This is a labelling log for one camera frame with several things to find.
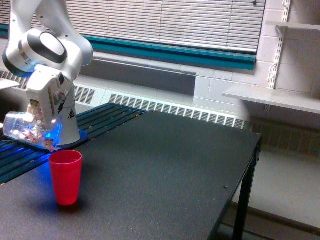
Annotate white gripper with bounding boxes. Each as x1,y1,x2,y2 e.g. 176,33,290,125
26,64,71,123

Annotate clear plastic cup with candies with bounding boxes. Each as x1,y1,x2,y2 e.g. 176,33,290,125
3,112,62,152

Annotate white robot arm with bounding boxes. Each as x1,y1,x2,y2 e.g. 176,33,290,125
2,0,93,152

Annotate white shelf at left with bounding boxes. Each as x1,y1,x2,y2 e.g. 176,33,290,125
0,78,20,90

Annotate white radiator vent cover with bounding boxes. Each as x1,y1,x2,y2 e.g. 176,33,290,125
0,70,252,130

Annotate red plastic cup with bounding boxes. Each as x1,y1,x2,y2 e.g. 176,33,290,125
49,150,83,206

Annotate white window blinds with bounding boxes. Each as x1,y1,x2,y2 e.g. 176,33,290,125
0,0,266,54

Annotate black table leg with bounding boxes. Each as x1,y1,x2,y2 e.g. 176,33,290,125
232,137,262,240

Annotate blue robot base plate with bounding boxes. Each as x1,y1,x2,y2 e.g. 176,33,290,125
14,129,89,152

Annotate white wall shelf upper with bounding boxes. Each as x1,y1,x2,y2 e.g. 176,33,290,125
265,21,320,31

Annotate white wall shelf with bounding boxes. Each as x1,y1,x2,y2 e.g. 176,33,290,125
222,84,320,114
265,21,320,31

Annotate white shelf bracket rail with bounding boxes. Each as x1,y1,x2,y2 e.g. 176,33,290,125
268,0,292,90

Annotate white wall shelf lower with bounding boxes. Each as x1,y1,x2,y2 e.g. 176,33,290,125
222,84,320,114

